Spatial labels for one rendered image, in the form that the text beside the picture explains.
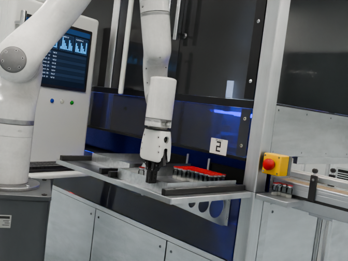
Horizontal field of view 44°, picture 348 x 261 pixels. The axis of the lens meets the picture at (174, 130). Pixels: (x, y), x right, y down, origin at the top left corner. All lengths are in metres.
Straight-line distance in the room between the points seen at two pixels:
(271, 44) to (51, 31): 0.76
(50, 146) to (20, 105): 0.90
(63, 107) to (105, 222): 0.61
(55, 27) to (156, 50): 0.30
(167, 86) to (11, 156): 0.49
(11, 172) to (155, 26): 0.60
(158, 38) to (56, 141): 1.04
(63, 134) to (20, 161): 0.91
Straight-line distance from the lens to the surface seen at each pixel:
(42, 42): 1.30
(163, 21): 1.35
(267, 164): 1.53
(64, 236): 2.62
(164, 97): 1.33
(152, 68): 1.41
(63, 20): 1.33
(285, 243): 1.87
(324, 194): 1.59
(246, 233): 1.65
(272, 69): 1.60
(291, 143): 1.75
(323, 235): 1.65
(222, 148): 1.69
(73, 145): 2.28
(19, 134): 1.32
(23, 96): 1.36
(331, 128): 2.02
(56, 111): 2.19
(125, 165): 1.71
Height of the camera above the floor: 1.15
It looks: 3 degrees down
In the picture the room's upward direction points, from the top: 7 degrees clockwise
